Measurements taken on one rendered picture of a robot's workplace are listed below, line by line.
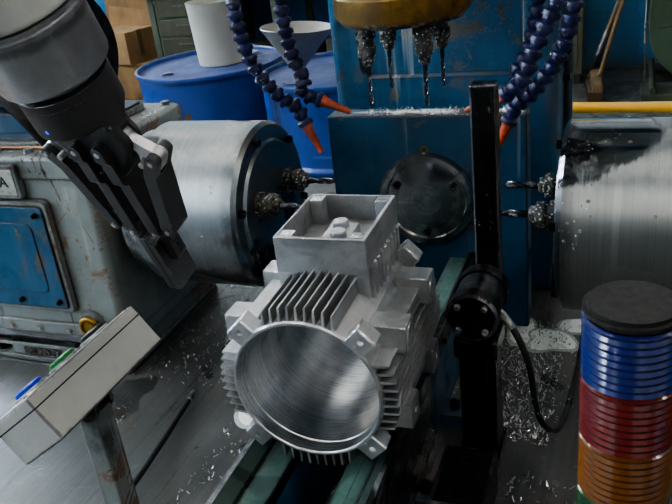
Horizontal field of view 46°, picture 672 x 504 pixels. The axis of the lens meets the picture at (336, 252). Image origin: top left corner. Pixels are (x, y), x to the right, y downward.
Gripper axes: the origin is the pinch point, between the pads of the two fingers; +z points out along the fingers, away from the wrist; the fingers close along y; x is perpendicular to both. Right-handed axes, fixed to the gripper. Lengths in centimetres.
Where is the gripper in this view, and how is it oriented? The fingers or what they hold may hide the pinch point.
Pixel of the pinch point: (168, 253)
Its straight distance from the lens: 75.4
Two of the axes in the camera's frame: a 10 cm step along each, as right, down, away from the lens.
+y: -8.8, -1.3, 4.6
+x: -4.0, 7.3, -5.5
